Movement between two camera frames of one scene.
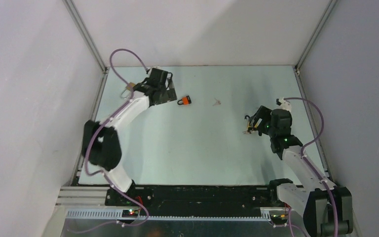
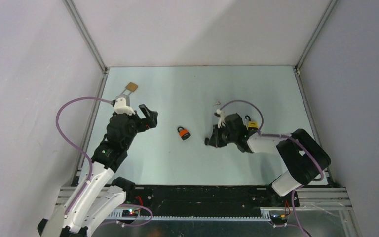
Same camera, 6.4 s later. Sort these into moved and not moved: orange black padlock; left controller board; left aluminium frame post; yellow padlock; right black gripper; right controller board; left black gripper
Moved: left black gripper; orange black padlock; right black gripper
Not moved: left aluminium frame post; left controller board; right controller board; yellow padlock
